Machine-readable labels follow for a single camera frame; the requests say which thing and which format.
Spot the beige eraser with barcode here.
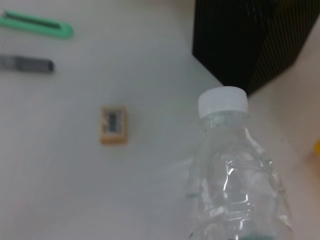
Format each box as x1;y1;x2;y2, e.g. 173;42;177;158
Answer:
99;104;130;146

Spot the clear green-label water bottle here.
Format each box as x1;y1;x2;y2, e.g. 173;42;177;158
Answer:
186;86;294;240

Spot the green utility knife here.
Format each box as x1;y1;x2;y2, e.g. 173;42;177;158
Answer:
0;9;74;40

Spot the grey marker pen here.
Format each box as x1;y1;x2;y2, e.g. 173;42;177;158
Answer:
0;53;55;75

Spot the black mesh pen holder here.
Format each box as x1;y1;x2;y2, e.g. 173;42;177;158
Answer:
191;0;320;96

